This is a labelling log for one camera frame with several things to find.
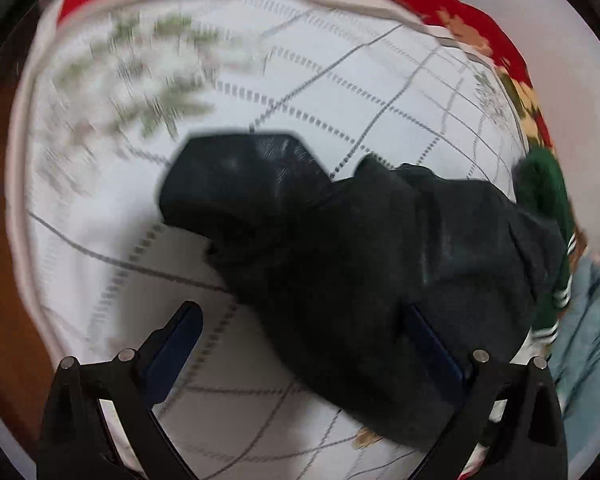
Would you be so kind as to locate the light blue duvet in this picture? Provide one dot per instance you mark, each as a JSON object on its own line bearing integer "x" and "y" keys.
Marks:
{"x": 590, "y": 340}

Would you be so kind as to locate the red floral blanket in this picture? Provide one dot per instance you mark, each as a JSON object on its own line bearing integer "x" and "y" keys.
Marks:
{"x": 495, "y": 40}

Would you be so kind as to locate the black leather jacket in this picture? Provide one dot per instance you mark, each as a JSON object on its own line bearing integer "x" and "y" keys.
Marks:
{"x": 355, "y": 270}

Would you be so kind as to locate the white grid-pattern quilted mat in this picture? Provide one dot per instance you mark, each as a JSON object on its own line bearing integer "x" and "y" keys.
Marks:
{"x": 130, "y": 240}

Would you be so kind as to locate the folded green striped sweater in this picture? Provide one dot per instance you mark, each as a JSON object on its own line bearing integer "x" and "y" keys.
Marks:
{"x": 545, "y": 185}

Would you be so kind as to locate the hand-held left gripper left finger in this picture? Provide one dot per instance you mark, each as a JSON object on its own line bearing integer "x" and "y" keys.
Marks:
{"x": 172, "y": 355}

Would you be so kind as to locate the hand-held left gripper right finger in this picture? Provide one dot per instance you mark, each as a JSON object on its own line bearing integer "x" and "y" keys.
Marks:
{"x": 437, "y": 355}

